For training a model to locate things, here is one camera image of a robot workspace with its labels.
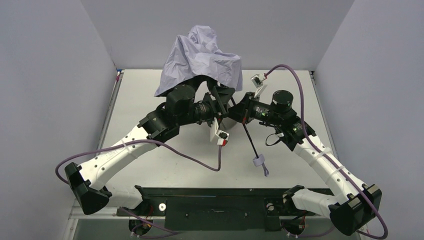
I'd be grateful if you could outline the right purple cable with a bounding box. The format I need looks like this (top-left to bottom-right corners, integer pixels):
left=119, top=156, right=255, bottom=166
left=263, top=64, right=389, bottom=240

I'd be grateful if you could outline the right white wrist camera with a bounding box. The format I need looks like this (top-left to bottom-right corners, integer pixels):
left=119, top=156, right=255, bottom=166
left=251, top=73, right=267, bottom=99

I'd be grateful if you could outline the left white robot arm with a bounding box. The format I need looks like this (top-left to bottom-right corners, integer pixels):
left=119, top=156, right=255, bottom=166
left=64, top=84, right=235, bottom=215

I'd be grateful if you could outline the lavender folding umbrella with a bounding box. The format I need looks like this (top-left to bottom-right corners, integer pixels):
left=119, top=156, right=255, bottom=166
left=154, top=24, right=270, bottom=177

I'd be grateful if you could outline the aluminium extrusion rail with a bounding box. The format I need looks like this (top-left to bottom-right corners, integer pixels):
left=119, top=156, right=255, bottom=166
left=62, top=69, right=125, bottom=240

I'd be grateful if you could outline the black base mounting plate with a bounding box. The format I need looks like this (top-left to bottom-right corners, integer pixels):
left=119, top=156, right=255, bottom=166
left=117, top=187, right=313, bottom=232

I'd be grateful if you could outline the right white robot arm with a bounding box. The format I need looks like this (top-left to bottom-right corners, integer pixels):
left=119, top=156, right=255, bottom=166
left=228, top=90, right=382, bottom=236

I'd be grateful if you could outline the pink umbrella case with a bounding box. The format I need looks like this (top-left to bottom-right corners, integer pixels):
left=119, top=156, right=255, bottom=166
left=219, top=117, right=238, bottom=132

